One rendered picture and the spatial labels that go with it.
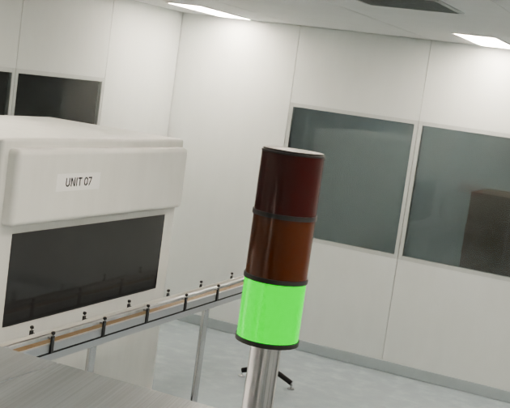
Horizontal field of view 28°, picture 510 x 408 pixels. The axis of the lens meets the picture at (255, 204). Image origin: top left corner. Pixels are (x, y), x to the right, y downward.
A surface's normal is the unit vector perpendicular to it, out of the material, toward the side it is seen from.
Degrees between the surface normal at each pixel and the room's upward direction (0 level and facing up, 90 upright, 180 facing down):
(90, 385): 0
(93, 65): 90
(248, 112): 90
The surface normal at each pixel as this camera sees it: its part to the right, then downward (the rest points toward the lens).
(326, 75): -0.41, 0.05
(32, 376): 0.14, -0.98
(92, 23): 0.90, 0.17
